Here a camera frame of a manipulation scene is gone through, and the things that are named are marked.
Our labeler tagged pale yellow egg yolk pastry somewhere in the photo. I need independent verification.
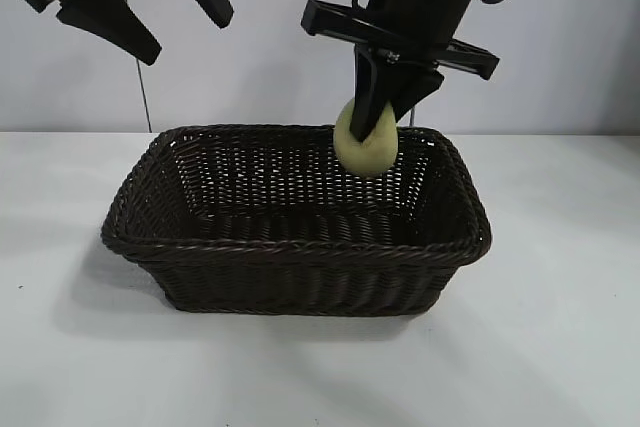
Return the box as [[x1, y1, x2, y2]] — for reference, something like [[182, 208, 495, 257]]
[[333, 96, 400, 178]]

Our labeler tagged dark brown woven basket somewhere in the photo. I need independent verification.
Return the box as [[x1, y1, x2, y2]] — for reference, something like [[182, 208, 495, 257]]
[[101, 122, 494, 317]]

